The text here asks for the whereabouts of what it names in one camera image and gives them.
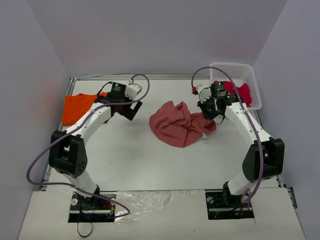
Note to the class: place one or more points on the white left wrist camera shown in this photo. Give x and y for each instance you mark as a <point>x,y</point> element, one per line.
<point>132,90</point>

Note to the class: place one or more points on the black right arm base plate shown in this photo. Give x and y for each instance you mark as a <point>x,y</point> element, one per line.
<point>219,209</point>

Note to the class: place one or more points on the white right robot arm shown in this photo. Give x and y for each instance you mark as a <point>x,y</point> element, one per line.
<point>265,155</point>

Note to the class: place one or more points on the pink t shirt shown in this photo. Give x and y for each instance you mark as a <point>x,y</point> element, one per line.
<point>177,127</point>

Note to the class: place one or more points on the white plastic basket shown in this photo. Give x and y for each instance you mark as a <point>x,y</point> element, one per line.
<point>242,74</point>

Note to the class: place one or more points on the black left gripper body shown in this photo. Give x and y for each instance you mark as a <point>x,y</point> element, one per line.
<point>128,110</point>

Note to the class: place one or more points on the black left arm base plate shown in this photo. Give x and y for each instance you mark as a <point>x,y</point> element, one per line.
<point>90,210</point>

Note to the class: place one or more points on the orange folded t shirt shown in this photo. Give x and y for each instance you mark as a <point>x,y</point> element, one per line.
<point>75,106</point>

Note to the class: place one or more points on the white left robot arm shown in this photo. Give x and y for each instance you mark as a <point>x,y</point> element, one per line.
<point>68,156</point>

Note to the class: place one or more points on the magenta t shirt in basket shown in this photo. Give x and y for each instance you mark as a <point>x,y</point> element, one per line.
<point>243,90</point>

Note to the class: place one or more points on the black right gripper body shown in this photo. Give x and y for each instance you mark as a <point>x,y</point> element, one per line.
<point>208,110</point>

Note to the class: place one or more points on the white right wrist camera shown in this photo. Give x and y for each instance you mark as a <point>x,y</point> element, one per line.
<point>203,92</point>

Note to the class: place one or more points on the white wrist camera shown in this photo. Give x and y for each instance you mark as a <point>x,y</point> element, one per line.
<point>203,92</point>
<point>132,90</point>

